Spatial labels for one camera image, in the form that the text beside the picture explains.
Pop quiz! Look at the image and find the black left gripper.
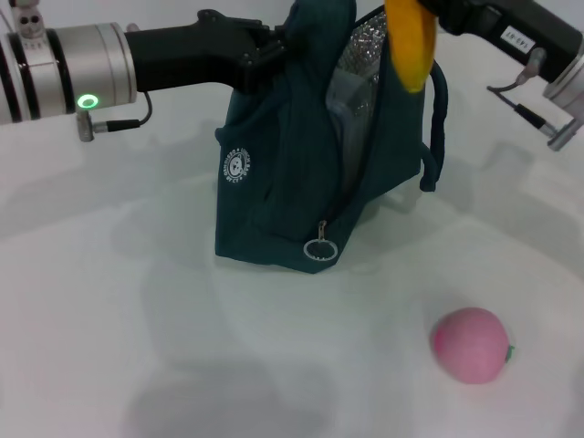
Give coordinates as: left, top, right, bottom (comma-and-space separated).
125, 11, 293, 95

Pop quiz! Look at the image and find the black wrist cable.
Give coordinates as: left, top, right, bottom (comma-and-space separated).
486, 47, 558, 138
75, 90, 154, 142

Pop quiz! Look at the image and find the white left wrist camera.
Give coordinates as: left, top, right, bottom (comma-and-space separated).
8, 0, 47, 40

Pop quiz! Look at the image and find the dark teal fabric bag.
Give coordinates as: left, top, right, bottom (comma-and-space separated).
214, 0, 451, 276

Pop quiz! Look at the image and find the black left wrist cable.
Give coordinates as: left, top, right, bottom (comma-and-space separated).
75, 90, 154, 142

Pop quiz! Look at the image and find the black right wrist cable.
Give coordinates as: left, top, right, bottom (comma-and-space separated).
486, 47, 558, 138

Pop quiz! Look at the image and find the pink toy peach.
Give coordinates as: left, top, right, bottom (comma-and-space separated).
431, 306, 516, 385

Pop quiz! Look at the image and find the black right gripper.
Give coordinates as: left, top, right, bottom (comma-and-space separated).
418, 0, 584, 84

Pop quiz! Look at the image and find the yellow toy banana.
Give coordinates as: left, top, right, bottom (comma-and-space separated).
385, 0, 437, 95

